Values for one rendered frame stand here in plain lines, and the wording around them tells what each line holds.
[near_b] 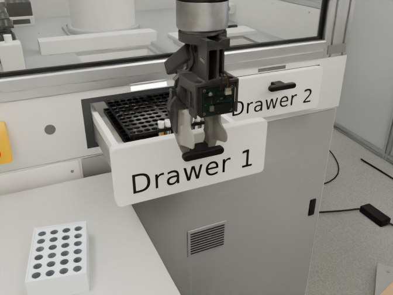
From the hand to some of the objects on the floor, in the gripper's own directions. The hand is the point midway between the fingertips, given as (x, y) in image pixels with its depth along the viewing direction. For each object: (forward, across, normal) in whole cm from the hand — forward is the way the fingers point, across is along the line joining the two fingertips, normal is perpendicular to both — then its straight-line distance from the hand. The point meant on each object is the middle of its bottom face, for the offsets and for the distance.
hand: (196, 147), depth 71 cm
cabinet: (+90, +5, +72) cm, 116 cm away
